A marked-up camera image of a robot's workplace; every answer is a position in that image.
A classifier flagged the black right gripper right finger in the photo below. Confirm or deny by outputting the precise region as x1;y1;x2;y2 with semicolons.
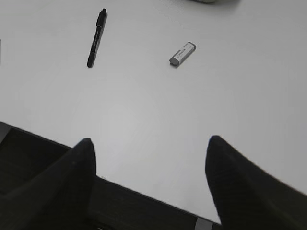
205;136;307;230

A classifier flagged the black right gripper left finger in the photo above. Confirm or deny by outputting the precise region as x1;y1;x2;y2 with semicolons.
0;138;96;230

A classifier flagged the grey white eraser right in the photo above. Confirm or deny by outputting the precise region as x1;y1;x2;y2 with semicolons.
169;42;196;67

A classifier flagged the black marker pen centre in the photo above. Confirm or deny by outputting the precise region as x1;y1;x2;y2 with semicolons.
87;8;107;68

